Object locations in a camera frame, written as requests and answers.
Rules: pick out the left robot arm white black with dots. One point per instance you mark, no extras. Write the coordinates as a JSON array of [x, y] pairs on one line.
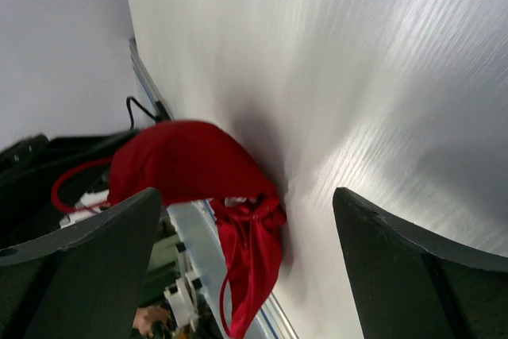
[[30, 167]]

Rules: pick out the red bra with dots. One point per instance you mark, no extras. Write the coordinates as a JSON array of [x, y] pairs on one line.
[[187, 161]]

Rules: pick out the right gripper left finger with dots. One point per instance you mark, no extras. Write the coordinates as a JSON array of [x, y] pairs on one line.
[[83, 281]]

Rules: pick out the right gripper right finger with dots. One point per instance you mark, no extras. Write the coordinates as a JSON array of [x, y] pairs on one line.
[[409, 282]]

